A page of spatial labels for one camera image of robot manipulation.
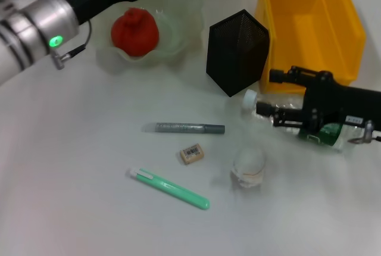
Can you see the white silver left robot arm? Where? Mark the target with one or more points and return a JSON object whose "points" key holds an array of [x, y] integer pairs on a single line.
{"points": [[35, 23]]}

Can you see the clear bottle with green label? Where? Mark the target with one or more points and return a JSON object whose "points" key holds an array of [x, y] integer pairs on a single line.
{"points": [[330, 132]]}

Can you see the beige eraser with barcode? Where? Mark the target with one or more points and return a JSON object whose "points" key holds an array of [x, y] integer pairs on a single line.
{"points": [[193, 155]]}

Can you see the red-orange fruit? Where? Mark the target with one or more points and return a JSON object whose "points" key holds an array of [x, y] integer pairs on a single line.
{"points": [[134, 35]]}

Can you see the grey marker pen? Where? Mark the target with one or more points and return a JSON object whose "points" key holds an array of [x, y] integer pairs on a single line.
{"points": [[178, 128]]}

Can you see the yellow plastic bin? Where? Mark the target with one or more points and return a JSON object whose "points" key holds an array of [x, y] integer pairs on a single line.
{"points": [[327, 29]]}

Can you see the pale green glass bowl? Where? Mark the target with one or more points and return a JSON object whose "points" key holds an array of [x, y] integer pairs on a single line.
{"points": [[178, 15]]}

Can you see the green pen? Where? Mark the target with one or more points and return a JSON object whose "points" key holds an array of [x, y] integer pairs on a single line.
{"points": [[178, 192]]}

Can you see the white paper ball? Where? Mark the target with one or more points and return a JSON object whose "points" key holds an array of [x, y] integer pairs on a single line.
{"points": [[248, 166]]}

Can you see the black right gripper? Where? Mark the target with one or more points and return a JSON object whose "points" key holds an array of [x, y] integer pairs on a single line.
{"points": [[342, 104]]}

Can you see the black mesh pen holder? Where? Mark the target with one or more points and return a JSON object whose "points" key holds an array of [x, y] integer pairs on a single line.
{"points": [[235, 59]]}

